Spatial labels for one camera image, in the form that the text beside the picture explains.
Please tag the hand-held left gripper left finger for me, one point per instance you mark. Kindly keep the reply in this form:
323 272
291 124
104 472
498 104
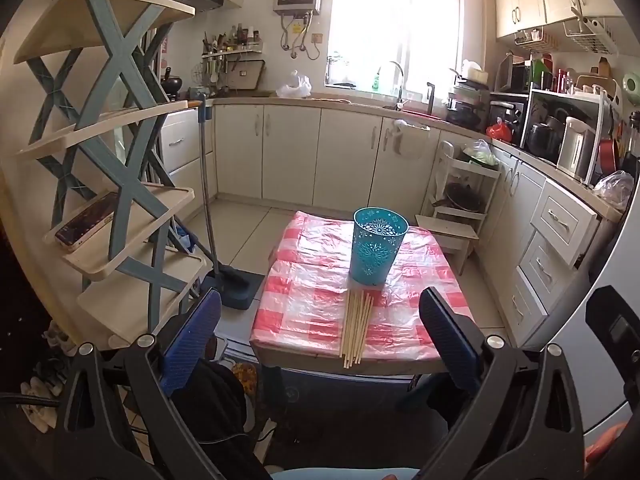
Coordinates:
192 340

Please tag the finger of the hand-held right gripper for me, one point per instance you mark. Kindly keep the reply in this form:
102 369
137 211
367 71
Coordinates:
615 320

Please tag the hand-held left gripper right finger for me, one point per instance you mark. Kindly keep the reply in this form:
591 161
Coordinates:
450 340

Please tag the bundle of wooden chopsticks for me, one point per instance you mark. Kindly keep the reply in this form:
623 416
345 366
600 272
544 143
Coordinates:
356 330

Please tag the teal perforated utensil bucket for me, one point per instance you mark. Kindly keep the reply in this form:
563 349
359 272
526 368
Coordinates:
372 255

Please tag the person's right hand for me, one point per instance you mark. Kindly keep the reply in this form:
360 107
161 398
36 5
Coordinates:
607 442

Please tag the dark bag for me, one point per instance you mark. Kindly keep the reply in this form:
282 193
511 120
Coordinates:
215 400

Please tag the yellow patterned cloth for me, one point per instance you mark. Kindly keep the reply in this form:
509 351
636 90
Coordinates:
245 377

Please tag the blue printed plastic bag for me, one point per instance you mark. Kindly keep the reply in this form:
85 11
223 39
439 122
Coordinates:
182 240

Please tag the small wooden step stool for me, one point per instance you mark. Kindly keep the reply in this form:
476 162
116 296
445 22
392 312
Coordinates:
447 227

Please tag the cream drawer unit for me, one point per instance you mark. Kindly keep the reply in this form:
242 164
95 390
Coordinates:
560 220

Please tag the red white checked tablecloth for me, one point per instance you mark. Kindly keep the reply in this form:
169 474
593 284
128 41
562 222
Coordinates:
310 310

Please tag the clear plastic bag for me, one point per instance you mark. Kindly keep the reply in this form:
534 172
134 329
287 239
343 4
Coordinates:
615 190

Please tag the dark wok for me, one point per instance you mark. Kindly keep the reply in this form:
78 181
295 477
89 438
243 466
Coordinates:
465 200

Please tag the smartphone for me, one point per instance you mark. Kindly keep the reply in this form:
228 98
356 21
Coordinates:
85 222

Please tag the red pot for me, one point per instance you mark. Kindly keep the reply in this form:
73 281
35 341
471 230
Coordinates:
609 155

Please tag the white electric kettle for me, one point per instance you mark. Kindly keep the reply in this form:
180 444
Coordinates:
575 150

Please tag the white kitchen trolley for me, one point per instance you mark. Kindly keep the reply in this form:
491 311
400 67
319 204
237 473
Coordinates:
444 160

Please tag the bag of green vegetables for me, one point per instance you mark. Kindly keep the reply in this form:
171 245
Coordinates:
480 155

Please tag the black cooking pot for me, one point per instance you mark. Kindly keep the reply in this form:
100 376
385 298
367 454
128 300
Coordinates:
540 140

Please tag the cream door-hung bin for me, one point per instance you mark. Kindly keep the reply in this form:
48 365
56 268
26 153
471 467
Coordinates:
412 142

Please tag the red plastic bag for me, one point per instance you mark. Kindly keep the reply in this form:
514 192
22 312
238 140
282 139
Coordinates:
500 132

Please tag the cream base cabinets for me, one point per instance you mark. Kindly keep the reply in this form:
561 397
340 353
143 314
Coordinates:
290 150

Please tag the stack of dark pots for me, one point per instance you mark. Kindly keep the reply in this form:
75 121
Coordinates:
465 110

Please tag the white counter rack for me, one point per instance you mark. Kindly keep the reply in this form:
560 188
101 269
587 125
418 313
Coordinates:
565 94

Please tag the green round gadget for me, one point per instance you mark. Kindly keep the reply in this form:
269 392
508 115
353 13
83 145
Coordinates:
631 89

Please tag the black toaster oven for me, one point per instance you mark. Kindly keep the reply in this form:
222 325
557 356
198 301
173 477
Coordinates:
505 110

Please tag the black straight tap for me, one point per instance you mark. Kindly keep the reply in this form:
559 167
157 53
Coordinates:
430 100

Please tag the cream and blue shelf rack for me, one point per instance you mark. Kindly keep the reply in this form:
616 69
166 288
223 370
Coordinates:
120 110

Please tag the chrome curved faucet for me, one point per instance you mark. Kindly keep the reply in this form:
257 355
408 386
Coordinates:
401 92

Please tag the black mortar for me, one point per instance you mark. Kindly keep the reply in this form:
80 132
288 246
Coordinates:
172 87

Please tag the black microwave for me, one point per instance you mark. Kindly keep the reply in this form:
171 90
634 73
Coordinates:
517 77

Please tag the green dish soap bottle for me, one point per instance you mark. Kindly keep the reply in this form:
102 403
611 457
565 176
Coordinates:
376 82

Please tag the hanging kitchen tools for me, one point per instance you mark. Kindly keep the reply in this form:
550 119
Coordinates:
212 72

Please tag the white lidded container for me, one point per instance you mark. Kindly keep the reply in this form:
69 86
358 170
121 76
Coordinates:
474 72

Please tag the black framed board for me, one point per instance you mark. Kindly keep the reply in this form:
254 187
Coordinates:
245 75

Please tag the white plastic bag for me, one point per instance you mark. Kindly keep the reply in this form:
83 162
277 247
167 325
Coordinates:
295 87

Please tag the kitchen window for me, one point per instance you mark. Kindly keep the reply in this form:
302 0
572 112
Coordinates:
370 25

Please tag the wall shelf with bottles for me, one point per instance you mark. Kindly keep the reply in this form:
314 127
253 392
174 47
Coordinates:
235 51

